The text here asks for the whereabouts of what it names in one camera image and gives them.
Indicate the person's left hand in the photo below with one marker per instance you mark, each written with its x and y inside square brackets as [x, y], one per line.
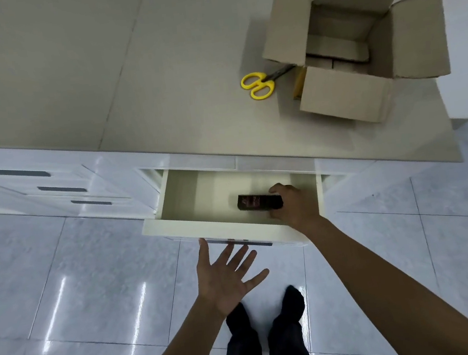
[223, 284]

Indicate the person's right hand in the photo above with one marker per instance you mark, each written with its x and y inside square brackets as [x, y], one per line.
[298, 208]

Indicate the person's left little finger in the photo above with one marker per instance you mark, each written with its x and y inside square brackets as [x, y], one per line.
[204, 254]

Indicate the person's left thumb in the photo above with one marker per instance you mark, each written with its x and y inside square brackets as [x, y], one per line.
[256, 279]

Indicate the person's right thumb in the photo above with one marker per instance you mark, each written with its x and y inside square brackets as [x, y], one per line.
[277, 188]

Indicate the person's left middle finger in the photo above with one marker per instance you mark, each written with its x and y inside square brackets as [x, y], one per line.
[240, 257]

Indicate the small black box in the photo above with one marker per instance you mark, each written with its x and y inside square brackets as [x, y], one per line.
[258, 202]

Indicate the person's right forearm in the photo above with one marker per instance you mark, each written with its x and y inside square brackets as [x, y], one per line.
[398, 287]

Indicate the person's left forearm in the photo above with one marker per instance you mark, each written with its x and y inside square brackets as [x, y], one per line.
[182, 349]

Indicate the person's black right shoe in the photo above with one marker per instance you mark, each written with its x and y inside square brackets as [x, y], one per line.
[293, 301]

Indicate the person's black shoe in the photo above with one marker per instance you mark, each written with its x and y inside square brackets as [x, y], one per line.
[293, 301]
[237, 318]

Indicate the person's black left shoe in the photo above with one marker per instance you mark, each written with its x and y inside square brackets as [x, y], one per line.
[237, 318]

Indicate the open cream drawer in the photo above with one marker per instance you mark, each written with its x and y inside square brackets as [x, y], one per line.
[203, 204]

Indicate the person's black trousers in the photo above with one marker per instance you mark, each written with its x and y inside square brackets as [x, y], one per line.
[262, 353]

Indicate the yellow flat item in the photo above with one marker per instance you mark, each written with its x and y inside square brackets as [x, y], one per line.
[299, 83]

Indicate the white drawer cabinet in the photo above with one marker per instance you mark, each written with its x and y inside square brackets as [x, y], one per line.
[70, 181]

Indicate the large open cardboard box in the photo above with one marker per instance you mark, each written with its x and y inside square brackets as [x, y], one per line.
[349, 40]

